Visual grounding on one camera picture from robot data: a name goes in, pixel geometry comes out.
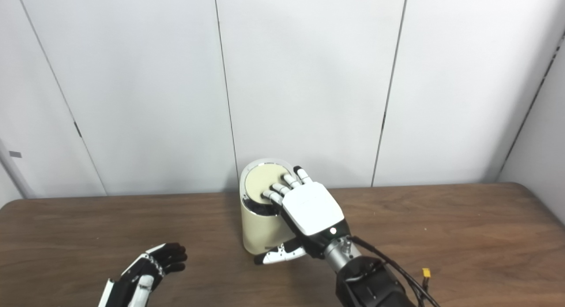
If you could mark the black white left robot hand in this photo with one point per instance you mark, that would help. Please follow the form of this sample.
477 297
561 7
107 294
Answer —
137 276

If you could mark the cream-colored round bin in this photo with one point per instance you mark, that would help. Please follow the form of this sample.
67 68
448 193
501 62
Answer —
260 232

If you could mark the cream round bin lid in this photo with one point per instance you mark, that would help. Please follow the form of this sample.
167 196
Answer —
262 179

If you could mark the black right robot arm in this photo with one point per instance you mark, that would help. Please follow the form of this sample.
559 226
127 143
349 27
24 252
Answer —
371 285

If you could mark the black bin liner bag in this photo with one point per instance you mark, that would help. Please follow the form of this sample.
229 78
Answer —
258 208

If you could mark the gray wall corner post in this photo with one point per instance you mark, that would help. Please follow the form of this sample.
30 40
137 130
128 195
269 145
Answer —
15 174

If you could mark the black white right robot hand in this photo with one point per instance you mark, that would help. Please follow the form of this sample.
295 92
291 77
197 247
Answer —
313 210

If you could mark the black partition seam clip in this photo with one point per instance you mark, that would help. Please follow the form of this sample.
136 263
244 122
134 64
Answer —
77 129

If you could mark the small gray wall label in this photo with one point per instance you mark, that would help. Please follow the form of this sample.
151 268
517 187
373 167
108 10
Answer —
15 154

